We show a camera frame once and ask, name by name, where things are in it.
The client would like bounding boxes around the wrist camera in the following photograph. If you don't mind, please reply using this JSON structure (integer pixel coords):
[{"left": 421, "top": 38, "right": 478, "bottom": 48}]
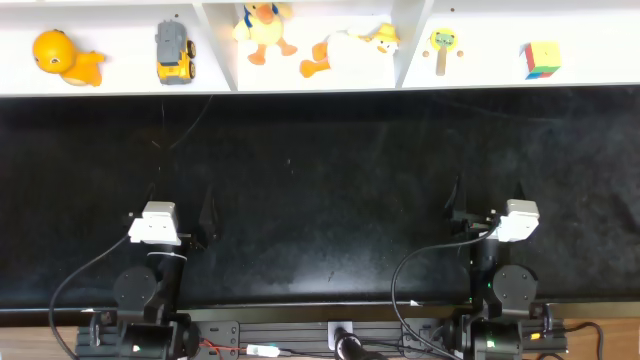
[
  {"left": 491, "top": 198, "right": 542, "bottom": 244},
  {"left": 127, "top": 200, "right": 183, "bottom": 247}
]

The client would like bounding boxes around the mounting rail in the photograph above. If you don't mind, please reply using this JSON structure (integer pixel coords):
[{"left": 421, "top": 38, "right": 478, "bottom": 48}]
[{"left": 74, "top": 317, "right": 607, "bottom": 360}]

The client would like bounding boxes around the wooden rattle drum green face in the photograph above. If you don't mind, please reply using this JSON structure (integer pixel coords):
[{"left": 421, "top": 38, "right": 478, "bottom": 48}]
[{"left": 421, "top": 28, "right": 465, "bottom": 78}]

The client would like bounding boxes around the white plush duck yellow hat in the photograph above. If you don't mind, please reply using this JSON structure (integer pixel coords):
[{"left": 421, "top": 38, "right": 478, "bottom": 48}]
[{"left": 298, "top": 22, "right": 402, "bottom": 80}]

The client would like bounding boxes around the white shelf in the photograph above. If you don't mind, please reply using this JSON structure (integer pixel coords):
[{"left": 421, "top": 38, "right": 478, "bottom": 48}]
[{"left": 0, "top": 0, "right": 640, "bottom": 98}]

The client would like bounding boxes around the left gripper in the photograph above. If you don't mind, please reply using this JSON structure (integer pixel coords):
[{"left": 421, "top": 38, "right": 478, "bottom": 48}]
[{"left": 122, "top": 181, "right": 220, "bottom": 252}]

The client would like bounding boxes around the yellow rubber duck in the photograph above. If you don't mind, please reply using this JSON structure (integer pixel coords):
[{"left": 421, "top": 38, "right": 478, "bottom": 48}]
[{"left": 31, "top": 28, "right": 107, "bottom": 88}]

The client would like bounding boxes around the black cable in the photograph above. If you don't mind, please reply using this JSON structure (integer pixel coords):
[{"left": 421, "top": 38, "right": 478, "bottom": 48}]
[
  {"left": 390, "top": 217, "right": 503, "bottom": 360},
  {"left": 47, "top": 233, "right": 133, "bottom": 360}
]

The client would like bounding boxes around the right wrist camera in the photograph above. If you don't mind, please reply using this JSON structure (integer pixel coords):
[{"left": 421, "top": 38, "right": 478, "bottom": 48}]
[{"left": 491, "top": 198, "right": 542, "bottom": 244}]

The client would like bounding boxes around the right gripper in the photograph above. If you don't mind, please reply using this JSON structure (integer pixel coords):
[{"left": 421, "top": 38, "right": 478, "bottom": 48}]
[{"left": 442, "top": 174, "right": 528, "bottom": 238}]

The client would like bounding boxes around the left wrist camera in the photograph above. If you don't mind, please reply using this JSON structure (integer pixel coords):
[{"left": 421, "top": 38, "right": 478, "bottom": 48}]
[{"left": 127, "top": 200, "right": 183, "bottom": 247}]

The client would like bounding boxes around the grey and yellow toy truck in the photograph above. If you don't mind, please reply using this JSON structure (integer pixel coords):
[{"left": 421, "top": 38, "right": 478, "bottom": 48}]
[{"left": 153, "top": 19, "right": 198, "bottom": 86}]

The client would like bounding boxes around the many-coloured puzzle cube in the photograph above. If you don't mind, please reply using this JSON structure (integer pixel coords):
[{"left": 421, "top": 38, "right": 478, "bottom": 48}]
[{"left": 518, "top": 39, "right": 563, "bottom": 81}]

